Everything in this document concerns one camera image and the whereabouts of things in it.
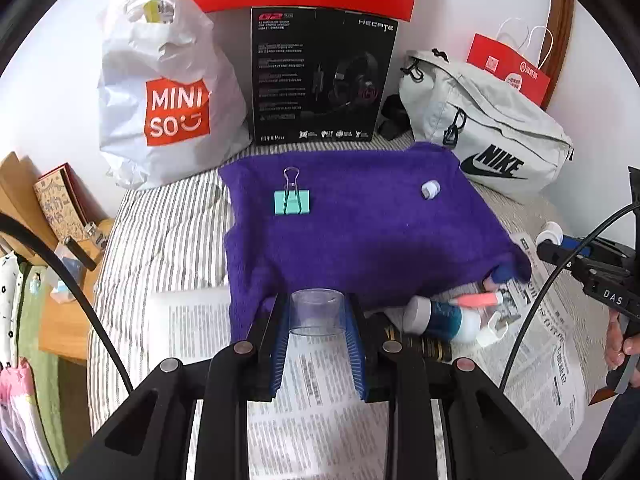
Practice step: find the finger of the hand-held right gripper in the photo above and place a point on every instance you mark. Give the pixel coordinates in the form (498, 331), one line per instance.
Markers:
(580, 246)
(565, 256)

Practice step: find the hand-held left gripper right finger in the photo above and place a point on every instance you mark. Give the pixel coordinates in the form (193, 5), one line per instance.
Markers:
(356, 350)

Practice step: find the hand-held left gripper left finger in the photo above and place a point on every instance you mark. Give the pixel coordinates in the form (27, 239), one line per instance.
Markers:
(279, 345)

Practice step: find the clear plastic cup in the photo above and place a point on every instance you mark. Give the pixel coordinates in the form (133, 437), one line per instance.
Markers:
(317, 312)

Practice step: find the pink and blue stick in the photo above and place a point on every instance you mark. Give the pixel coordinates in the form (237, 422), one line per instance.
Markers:
(501, 274)

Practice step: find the brown packet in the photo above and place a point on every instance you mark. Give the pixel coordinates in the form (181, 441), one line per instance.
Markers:
(430, 348)

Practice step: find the white and blue bottle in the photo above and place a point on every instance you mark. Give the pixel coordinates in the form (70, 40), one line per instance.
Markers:
(442, 317)

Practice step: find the pink tube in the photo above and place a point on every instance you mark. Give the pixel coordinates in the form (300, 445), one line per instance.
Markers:
(475, 300)

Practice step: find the white charger plug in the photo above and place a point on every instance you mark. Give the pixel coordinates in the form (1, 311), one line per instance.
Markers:
(492, 332)

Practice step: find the person's right hand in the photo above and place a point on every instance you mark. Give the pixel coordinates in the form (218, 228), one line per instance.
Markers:
(614, 350)

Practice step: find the spread newspaper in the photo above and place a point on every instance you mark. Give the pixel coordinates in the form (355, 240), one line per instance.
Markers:
(320, 430)

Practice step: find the purple towel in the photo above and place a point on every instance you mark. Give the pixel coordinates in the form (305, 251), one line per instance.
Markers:
(360, 230)

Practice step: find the teal binder clip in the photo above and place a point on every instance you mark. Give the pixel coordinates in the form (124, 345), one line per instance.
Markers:
(292, 202)

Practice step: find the small white cap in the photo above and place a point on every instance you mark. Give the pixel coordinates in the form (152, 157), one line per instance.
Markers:
(430, 190)

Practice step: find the grey sling bag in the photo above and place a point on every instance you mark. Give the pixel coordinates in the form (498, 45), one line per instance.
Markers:
(490, 125)

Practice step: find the person's dark trousers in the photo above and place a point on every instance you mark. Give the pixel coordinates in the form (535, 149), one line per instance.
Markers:
(617, 440)

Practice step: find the red paper bag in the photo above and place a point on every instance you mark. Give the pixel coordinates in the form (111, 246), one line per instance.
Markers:
(510, 70)

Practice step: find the wooden nightstand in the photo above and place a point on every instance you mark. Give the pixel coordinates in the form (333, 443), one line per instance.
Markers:
(65, 330)

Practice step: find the small clear bottle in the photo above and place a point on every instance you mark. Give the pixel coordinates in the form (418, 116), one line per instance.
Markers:
(90, 230)

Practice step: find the blue and white packet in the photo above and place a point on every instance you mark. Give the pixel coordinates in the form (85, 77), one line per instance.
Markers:
(62, 287)

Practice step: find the green cloth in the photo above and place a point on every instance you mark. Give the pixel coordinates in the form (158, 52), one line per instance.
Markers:
(42, 375)

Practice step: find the patterned brown book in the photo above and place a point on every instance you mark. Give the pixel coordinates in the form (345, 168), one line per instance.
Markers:
(57, 205)

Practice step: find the black headset box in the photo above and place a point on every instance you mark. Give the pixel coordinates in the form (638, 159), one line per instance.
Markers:
(300, 75)

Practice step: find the pink cloth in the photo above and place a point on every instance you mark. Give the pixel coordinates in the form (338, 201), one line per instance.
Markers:
(17, 420)

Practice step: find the white floral cloth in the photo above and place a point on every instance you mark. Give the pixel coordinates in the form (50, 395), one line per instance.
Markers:
(9, 300)

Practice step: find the white plastic shopping bag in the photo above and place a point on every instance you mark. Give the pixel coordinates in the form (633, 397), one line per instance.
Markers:
(150, 85)

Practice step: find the wooden door frame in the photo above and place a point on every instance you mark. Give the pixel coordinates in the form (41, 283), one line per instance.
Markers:
(559, 25)

